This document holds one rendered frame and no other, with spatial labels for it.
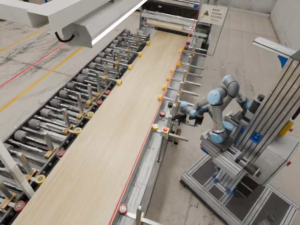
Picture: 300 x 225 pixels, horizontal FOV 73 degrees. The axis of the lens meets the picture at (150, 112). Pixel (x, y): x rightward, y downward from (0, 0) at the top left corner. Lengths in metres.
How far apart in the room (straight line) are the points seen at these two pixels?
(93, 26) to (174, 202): 2.51
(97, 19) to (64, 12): 0.19
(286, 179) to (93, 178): 2.90
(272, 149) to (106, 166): 1.58
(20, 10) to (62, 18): 0.11
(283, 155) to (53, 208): 2.04
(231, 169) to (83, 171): 1.43
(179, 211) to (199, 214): 0.26
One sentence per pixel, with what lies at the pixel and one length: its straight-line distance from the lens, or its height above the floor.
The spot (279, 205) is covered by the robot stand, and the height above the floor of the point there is 0.21.
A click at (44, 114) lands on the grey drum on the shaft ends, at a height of 0.83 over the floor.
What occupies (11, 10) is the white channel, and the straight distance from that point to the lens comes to 0.77.
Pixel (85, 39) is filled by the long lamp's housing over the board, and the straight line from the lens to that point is 0.83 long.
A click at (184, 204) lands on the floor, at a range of 2.98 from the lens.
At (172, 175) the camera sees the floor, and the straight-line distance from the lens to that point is 3.13.
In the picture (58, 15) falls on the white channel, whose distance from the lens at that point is 0.70.
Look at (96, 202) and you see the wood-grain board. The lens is 1.94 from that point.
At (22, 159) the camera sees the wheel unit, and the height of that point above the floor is 1.11.
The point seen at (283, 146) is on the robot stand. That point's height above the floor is 1.23.
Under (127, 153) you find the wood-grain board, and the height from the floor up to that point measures 0.90.
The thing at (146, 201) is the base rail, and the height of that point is 0.70.
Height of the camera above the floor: 2.67
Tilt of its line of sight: 43 degrees down
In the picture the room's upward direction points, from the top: 7 degrees clockwise
